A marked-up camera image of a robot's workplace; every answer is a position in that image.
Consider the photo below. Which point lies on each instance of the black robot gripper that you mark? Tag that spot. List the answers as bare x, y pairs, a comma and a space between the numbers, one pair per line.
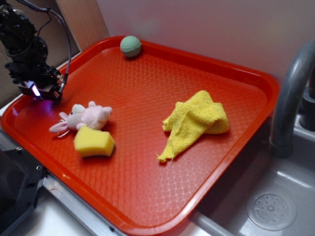
35, 78

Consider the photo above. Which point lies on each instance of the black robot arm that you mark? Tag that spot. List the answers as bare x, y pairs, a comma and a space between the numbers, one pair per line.
28, 52

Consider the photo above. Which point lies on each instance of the pink plush bunny toy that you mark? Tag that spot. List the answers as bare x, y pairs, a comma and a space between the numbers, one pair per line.
94, 117

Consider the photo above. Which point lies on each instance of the wooden board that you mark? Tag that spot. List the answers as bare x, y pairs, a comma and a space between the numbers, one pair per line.
84, 20

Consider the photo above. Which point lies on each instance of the yellow sponge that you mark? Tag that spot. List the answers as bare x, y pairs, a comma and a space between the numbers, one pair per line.
89, 142

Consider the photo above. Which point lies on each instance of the green dimpled ball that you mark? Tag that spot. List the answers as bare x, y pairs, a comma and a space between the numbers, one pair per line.
130, 46

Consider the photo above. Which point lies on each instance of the red plastic tray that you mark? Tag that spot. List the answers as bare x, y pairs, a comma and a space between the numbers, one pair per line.
135, 192

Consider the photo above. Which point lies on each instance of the yellow knitted cloth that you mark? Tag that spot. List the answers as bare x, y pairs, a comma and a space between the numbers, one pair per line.
189, 121

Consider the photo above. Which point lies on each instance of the grey toy sink basin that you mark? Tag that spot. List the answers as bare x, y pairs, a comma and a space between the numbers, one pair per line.
223, 210

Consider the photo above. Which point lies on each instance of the grey toy faucet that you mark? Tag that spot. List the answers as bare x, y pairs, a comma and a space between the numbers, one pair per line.
289, 101

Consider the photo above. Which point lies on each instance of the round sink drain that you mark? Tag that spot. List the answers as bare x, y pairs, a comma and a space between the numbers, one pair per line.
271, 209

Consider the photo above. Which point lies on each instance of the dark faucet knob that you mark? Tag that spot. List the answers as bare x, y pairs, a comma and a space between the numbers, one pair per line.
307, 119

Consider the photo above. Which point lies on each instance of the black metal bracket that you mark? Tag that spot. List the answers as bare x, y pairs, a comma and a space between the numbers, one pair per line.
21, 177

